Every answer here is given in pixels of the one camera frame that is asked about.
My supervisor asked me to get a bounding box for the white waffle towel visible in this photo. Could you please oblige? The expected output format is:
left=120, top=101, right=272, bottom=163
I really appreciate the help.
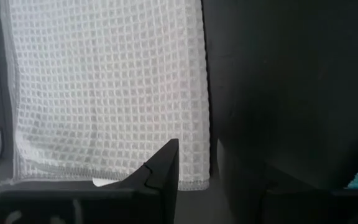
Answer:
left=0, top=0, right=211, bottom=191

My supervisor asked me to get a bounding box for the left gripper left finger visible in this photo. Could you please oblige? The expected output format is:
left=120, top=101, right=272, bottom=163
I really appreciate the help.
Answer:
left=0, top=138, right=180, bottom=224

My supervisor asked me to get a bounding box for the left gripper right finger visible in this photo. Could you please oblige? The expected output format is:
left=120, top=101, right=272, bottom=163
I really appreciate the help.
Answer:
left=216, top=139, right=358, bottom=224

